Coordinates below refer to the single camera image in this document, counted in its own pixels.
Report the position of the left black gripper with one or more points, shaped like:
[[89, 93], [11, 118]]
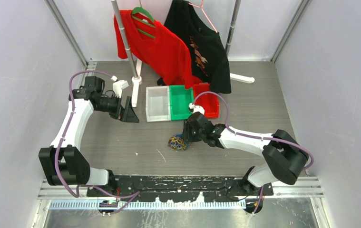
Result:
[[127, 115]]

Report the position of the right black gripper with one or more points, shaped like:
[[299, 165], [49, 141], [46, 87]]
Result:
[[187, 131]]

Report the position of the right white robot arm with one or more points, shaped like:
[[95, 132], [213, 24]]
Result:
[[284, 158]]

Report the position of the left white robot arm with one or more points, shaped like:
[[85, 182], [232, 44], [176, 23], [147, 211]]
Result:
[[62, 160]]

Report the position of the green plastic bin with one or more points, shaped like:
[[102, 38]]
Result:
[[180, 98]]

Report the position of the white plastic bin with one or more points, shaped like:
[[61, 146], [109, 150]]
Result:
[[157, 104]]

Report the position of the red plastic bin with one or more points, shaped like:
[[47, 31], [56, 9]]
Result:
[[209, 102]]

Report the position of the white clothes rack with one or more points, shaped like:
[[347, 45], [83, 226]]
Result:
[[136, 66]]

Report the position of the black t-shirt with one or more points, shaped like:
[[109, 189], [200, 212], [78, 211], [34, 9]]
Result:
[[209, 61]]

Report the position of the red t-shirt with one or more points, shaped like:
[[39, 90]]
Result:
[[160, 48]]

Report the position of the green clothes hanger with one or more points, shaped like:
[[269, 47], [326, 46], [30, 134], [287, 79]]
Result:
[[144, 22]]

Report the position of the pink clothes hanger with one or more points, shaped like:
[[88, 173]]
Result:
[[201, 7]]

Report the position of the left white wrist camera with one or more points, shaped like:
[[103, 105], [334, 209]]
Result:
[[118, 87]]

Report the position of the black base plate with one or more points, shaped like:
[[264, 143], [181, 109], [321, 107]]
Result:
[[180, 188]]

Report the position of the white slotted cable duct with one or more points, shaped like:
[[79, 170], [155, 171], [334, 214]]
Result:
[[110, 204]]

